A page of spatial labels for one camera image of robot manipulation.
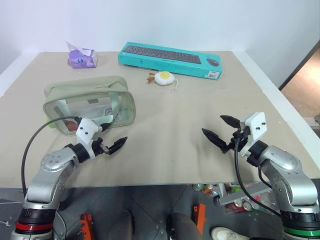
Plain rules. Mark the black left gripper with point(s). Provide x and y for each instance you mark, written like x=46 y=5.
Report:
x=98 y=147

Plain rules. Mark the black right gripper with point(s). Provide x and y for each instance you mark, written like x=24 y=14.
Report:
x=237 y=137

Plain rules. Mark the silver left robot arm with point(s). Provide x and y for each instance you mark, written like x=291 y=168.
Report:
x=47 y=172

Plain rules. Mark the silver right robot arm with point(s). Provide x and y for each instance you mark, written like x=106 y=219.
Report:
x=287 y=172

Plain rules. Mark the green transparent zip pouch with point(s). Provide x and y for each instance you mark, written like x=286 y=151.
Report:
x=85 y=87

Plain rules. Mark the clear bin of cans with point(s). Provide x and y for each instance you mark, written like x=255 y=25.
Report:
x=240 y=200

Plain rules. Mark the fried egg plush toy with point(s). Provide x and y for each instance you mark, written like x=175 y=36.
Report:
x=163 y=78

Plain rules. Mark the purple tissue pack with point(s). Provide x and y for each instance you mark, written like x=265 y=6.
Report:
x=81 y=58

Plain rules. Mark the teal keyboard box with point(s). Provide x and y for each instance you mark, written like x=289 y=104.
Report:
x=175 y=62

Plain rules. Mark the orange black tool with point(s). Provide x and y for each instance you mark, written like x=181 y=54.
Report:
x=200 y=216
x=86 y=225

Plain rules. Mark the white shoe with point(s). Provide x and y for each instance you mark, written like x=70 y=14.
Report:
x=225 y=233

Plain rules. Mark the dark rounded shape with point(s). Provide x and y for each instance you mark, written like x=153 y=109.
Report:
x=182 y=226

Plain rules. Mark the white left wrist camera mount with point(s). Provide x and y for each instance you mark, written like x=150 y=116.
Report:
x=86 y=131

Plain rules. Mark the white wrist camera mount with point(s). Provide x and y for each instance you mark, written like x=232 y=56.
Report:
x=86 y=131
x=256 y=125

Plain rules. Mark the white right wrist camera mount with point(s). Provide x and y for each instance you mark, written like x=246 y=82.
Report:
x=256 y=125

